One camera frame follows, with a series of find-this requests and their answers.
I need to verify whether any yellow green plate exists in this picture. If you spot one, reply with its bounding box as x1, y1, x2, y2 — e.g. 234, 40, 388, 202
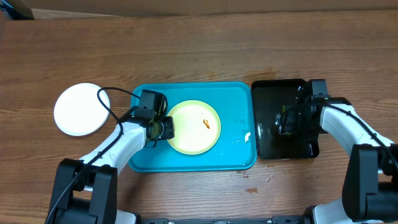
168, 100, 221, 155

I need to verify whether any white plate with red stain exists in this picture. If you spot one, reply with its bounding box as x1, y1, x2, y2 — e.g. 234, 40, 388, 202
53, 83, 110, 136

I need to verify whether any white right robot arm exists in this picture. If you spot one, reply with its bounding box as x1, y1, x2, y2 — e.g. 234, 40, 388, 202
276, 80, 397, 224

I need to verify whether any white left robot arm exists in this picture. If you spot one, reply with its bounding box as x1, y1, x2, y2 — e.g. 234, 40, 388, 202
45, 90, 174, 224

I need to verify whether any black rectangular tray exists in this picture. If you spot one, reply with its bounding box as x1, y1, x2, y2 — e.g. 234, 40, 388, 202
251, 78, 319, 159

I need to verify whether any blue plastic tray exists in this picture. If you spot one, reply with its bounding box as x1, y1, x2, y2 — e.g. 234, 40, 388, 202
128, 82, 257, 172

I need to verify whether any brown cardboard backdrop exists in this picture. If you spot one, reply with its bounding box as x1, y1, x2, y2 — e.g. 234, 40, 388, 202
22, 0, 397, 16

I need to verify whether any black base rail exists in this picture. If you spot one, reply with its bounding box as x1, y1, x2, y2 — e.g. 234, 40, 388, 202
137, 215, 311, 224

